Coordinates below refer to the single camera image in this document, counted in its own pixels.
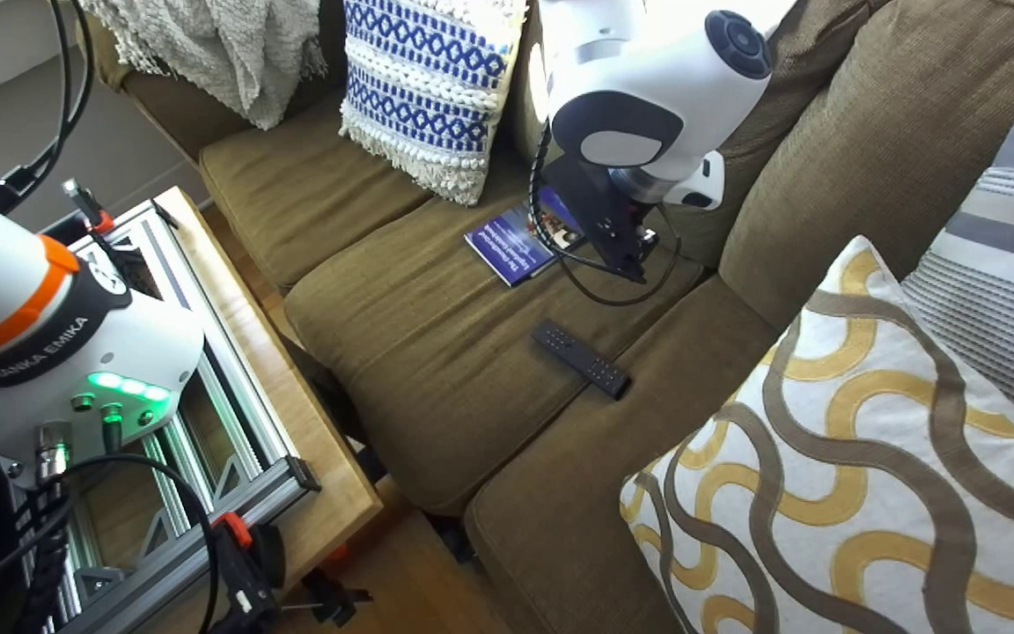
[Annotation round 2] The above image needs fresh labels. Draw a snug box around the yellow brown wave pillow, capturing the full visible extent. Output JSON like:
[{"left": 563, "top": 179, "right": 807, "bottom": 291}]
[{"left": 617, "top": 234, "right": 1014, "bottom": 634}]

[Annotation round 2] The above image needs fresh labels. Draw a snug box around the black hanging cable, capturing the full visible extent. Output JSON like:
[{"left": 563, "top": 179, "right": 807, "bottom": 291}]
[{"left": 0, "top": 0, "right": 101, "bottom": 214}]

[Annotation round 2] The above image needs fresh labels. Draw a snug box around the grey striped pillow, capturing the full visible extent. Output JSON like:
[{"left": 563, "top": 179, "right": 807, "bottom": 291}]
[{"left": 899, "top": 79, "right": 1014, "bottom": 457}]

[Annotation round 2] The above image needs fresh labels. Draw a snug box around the blue white fringed pillow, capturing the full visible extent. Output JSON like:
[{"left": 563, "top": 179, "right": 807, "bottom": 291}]
[{"left": 335, "top": 0, "right": 532, "bottom": 212}]

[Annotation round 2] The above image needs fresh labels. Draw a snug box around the blue guidebook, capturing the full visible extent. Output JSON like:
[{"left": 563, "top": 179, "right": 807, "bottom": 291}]
[{"left": 462, "top": 188, "right": 587, "bottom": 291}]

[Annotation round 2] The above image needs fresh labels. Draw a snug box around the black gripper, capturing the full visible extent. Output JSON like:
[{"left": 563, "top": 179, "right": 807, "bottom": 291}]
[{"left": 543, "top": 155, "right": 665, "bottom": 287}]

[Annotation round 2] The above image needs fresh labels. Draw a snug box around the brown fabric sofa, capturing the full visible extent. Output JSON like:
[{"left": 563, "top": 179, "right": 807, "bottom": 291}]
[{"left": 81, "top": 0, "right": 1014, "bottom": 634}]

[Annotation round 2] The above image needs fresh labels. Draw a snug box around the black orange clamp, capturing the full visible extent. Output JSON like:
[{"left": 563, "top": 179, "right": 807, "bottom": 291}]
[{"left": 206, "top": 506, "right": 378, "bottom": 634}]

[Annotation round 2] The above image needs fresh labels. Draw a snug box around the aluminium profile frame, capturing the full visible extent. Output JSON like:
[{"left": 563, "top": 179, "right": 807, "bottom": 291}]
[{"left": 10, "top": 199, "right": 324, "bottom": 634}]

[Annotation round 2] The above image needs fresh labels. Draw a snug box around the wooden table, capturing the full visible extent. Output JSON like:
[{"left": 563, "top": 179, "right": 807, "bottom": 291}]
[{"left": 153, "top": 188, "right": 388, "bottom": 592}]

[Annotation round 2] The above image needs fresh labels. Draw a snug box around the black base cable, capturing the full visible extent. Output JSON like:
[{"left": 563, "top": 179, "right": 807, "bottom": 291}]
[{"left": 0, "top": 452, "right": 225, "bottom": 634}]

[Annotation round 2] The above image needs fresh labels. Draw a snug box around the cream knitted blanket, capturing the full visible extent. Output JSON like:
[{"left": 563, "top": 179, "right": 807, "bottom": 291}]
[{"left": 74, "top": 0, "right": 330, "bottom": 135}]

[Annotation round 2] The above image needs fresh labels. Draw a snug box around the black remote control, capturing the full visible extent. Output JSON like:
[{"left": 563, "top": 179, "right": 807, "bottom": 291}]
[{"left": 527, "top": 318, "right": 638, "bottom": 404}]

